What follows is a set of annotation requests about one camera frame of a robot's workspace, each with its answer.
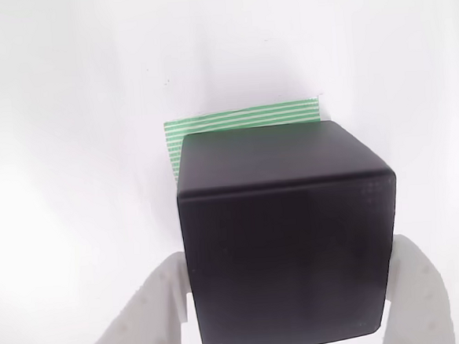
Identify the green striped square marker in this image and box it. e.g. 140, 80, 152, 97
162, 96, 325, 185

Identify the smooth black cube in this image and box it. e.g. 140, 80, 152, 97
171, 115, 409, 344

